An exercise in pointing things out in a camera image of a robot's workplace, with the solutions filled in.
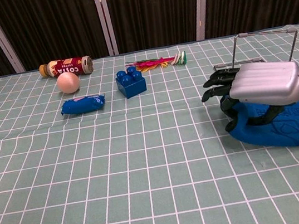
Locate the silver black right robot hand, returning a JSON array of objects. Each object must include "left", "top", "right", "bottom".
[{"left": 197, "top": 55, "right": 299, "bottom": 135}]

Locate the black and blue towel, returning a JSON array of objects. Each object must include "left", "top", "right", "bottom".
[{"left": 226, "top": 92, "right": 299, "bottom": 158}]

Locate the colourful feather shuttlecock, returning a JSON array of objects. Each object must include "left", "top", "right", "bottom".
[{"left": 124, "top": 51, "right": 189, "bottom": 75}]

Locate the blue toy brick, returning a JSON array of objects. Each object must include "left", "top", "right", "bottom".
[{"left": 113, "top": 64, "right": 149, "bottom": 101}]

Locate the green checked tablecloth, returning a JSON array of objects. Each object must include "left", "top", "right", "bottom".
[{"left": 0, "top": 23, "right": 299, "bottom": 224}]

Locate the blue snack packet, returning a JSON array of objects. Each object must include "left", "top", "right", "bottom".
[{"left": 58, "top": 92, "right": 108, "bottom": 118}]

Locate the pink ball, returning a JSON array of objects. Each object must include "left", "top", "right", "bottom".
[{"left": 56, "top": 70, "right": 82, "bottom": 96}]

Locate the red coffee bottle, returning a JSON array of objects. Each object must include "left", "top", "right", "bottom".
[{"left": 37, "top": 54, "right": 95, "bottom": 81}]

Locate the metal wire rack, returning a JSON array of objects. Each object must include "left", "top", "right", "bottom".
[{"left": 208, "top": 24, "right": 299, "bottom": 76}]

